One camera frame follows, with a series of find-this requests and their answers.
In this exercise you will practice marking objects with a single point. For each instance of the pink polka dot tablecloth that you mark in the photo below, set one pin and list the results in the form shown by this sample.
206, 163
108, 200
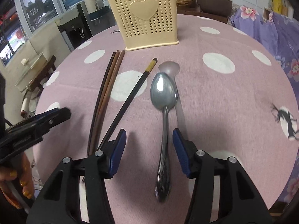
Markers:
228, 84

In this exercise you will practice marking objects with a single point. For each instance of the brown white cooker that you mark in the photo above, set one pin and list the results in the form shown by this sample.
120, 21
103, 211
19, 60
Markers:
216, 7

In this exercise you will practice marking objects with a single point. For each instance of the black chopstick yellow tip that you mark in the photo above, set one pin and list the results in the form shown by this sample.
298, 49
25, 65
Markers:
125, 106

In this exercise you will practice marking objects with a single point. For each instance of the wooden stool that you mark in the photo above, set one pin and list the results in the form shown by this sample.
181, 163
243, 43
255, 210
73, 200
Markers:
42, 74

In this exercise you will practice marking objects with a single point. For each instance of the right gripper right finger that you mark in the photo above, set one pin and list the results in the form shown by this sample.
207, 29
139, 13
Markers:
239, 199

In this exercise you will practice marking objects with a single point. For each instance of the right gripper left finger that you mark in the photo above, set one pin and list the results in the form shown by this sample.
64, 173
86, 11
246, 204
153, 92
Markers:
59, 199

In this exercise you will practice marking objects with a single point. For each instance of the beige electric pot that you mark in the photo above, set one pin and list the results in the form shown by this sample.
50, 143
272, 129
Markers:
30, 71

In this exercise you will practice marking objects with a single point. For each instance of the stainless steel spoon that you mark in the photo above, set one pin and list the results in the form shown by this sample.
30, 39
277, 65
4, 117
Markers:
163, 95

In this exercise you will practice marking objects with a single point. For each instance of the water dispenser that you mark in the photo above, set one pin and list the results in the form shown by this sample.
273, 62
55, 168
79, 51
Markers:
73, 26

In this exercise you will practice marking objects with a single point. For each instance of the beige plastic utensil holder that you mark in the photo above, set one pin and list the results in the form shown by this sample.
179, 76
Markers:
146, 23

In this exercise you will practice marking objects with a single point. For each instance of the purple floral cloth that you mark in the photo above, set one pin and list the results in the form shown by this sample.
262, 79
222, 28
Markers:
275, 51

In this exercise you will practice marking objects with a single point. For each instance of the dark brown chopstick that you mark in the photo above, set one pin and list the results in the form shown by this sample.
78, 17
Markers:
109, 97

